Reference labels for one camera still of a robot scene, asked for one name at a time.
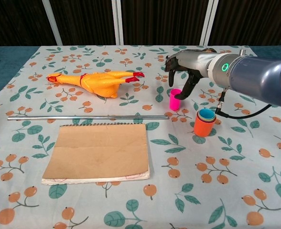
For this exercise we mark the floral print tablecloth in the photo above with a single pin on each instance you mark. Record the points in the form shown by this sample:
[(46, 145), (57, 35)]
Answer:
[(178, 155)]

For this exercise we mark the silver metal rod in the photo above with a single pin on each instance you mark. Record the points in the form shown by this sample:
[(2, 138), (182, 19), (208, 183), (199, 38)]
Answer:
[(83, 117)]

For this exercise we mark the brown spiral notebook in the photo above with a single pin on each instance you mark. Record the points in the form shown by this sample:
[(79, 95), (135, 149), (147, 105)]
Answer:
[(97, 152)]

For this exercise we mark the brown snack bag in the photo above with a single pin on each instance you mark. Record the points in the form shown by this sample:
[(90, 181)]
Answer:
[(211, 50)]

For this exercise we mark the teal table cover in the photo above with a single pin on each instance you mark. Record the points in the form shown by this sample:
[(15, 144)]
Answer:
[(2, 62)]

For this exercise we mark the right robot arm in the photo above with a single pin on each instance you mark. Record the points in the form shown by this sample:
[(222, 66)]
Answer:
[(255, 74)]

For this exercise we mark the white frame post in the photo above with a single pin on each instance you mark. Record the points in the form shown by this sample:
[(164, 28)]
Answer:
[(52, 21), (117, 21), (208, 21)]

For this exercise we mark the orange plastic cup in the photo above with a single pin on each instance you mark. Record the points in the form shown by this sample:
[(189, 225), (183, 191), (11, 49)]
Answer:
[(202, 130)]

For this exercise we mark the light blue plastic cup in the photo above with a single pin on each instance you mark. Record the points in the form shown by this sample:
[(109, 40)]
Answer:
[(207, 114)]

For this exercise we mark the pink plastic cup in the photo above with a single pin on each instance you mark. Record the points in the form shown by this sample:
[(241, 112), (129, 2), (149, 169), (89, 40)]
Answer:
[(175, 103)]

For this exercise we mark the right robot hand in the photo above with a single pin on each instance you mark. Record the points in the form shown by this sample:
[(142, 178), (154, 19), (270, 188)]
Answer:
[(195, 62)]

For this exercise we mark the yellow rubber chicken toy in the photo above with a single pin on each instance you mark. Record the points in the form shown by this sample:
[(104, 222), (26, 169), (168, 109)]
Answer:
[(100, 83)]

